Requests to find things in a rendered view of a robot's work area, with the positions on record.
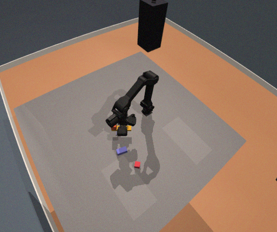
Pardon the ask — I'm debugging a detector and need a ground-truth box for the red block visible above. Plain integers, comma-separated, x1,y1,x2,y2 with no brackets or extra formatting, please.
134,161,140,169

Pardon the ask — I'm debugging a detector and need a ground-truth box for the blue-purple block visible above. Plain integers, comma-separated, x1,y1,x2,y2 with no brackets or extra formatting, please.
116,146,127,155

